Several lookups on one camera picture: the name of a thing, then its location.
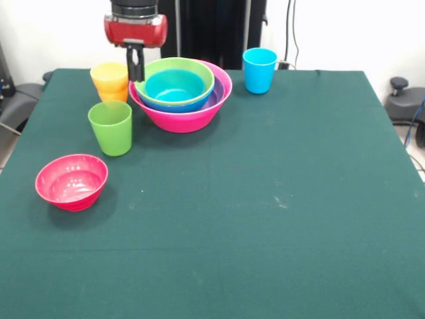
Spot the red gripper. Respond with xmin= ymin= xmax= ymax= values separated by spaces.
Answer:
xmin=104 ymin=13 xmax=169 ymax=82

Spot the small translucent blue bowl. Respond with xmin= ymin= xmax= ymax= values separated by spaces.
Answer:
xmin=144 ymin=68 xmax=206 ymax=102

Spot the large blue bowl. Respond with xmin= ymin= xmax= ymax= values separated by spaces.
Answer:
xmin=137 ymin=82 xmax=216 ymax=113

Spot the green bowl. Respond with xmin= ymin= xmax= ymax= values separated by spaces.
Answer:
xmin=133 ymin=56 xmax=216 ymax=106

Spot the large pink bowl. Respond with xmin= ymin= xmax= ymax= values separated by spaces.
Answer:
xmin=127 ymin=60 xmax=233 ymax=134

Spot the purple bowl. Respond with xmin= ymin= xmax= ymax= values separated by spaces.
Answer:
xmin=199 ymin=78 xmax=226 ymax=112

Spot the small pink bowl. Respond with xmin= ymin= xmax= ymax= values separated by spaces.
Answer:
xmin=35 ymin=154 xmax=109 ymax=212

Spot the yellow cup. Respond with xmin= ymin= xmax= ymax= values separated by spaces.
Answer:
xmin=90 ymin=62 xmax=129 ymax=92

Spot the orange cup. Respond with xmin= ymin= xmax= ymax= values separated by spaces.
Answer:
xmin=94 ymin=84 xmax=129 ymax=103

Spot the green cup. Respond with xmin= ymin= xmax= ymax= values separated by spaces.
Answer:
xmin=87 ymin=100 xmax=133 ymax=157

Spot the blue cup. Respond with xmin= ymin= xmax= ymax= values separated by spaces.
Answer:
xmin=242 ymin=47 xmax=278 ymax=94

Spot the dark green tablecloth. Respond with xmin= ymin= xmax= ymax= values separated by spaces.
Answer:
xmin=0 ymin=68 xmax=425 ymax=319

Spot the grey pedestal foot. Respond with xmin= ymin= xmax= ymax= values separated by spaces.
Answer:
xmin=0 ymin=71 xmax=54 ymax=134
xmin=384 ymin=76 xmax=425 ymax=124

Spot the black hanging cable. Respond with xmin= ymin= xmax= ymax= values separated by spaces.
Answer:
xmin=278 ymin=0 xmax=301 ymax=70

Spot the blue cable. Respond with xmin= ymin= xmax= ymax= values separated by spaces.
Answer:
xmin=403 ymin=96 xmax=425 ymax=149

